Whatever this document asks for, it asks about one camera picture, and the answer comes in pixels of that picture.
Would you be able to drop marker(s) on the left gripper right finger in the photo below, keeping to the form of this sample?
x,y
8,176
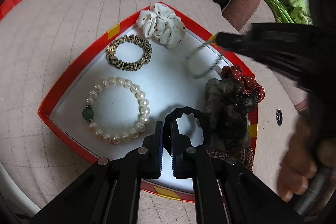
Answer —
x,y
225,191

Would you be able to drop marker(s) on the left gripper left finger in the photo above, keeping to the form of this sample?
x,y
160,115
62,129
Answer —
x,y
108,191

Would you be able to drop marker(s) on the red white checked scrunchie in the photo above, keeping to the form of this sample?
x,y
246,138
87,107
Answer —
x,y
243,155

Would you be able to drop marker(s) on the red polka dot scrunchie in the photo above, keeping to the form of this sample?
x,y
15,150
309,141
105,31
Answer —
x,y
248,83

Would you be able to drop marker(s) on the grey black organza scrunchie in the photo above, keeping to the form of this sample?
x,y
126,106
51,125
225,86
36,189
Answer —
x,y
226,107

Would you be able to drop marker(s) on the red tray box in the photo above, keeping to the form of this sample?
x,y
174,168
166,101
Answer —
x,y
167,85

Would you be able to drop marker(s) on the white dotted scrunchie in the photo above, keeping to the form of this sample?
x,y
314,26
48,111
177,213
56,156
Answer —
x,y
162,24

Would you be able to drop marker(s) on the right hand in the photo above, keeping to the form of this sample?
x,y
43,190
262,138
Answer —
x,y
298,166

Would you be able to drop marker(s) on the green bed sheet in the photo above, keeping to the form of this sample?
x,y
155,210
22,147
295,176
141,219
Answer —
x,y
290,11

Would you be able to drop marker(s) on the pink quilted bolster pillow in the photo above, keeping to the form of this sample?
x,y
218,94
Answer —
x,y
241,14

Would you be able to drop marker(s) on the red bag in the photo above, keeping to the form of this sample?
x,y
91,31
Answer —
x,y
6,6

